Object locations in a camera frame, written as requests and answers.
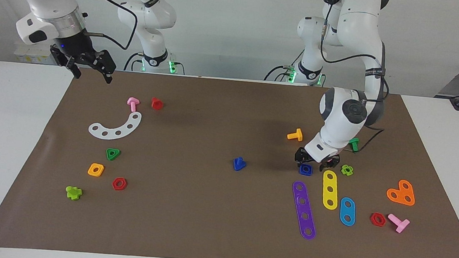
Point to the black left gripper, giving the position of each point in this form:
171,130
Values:
314,157

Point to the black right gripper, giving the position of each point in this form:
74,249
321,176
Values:
74,49

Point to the blue square nut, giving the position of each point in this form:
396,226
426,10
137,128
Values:
308,172

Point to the blue plastic bolt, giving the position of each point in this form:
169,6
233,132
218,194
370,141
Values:
238,164

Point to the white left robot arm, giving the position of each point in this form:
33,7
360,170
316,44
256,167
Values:
345,114

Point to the yellow three-hole plate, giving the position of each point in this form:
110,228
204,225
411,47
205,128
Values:
331,183

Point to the orange plastic bolt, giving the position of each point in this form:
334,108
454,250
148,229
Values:
297,135

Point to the lime green cross nut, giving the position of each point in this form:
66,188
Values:
350,171

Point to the green plastic bolt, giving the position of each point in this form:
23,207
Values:
355,145

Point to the purple four-hole plate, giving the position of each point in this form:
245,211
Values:
303,208

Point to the pink plastic bolt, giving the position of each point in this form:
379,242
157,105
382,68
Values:
400,225
133,104

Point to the white background box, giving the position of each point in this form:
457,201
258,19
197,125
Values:
32,55

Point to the blue two-hole plate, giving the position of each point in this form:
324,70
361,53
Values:
347,211

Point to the white curved five-hole plate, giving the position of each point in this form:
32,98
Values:
123,131

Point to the red plastic bolt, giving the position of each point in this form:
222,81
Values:
157,104

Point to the red hexagon nut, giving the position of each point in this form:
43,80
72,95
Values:
372,219
114,184

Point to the green triangle nut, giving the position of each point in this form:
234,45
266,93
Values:
109,156

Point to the orange three-hole corner plate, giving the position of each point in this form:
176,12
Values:
401,194

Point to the orange square nut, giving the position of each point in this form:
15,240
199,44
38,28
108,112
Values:
91,171

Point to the brown table mat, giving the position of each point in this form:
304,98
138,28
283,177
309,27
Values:
205,210

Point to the lime green cross-head bolt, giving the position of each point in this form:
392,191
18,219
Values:
73,193

